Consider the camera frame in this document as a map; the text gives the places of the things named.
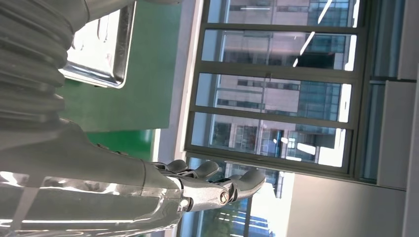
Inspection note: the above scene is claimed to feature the electronic scale with steel tray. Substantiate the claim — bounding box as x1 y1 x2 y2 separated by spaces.
59 0 137 89

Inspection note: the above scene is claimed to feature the dark framed window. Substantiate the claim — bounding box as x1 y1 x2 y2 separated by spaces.
178 0 372 237

